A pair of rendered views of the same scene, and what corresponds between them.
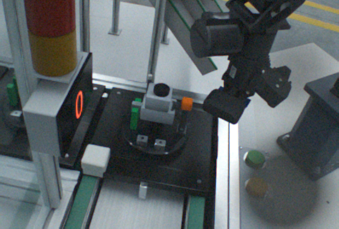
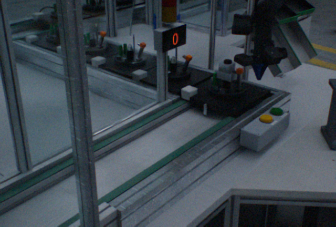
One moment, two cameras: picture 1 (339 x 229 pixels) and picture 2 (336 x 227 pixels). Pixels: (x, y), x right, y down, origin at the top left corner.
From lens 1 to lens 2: 1.14 m
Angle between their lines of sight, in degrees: 37
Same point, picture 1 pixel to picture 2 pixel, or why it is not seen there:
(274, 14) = (259, 12)
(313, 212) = (316, 160)
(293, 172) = (319, 143)
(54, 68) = (166, 18)
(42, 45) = (164, 9)
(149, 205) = (208, 119)
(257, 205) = (260, 124)
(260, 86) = (263, 52)
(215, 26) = (238, 19)
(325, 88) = not seen: outside the picture
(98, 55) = not seen: hidden behind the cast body
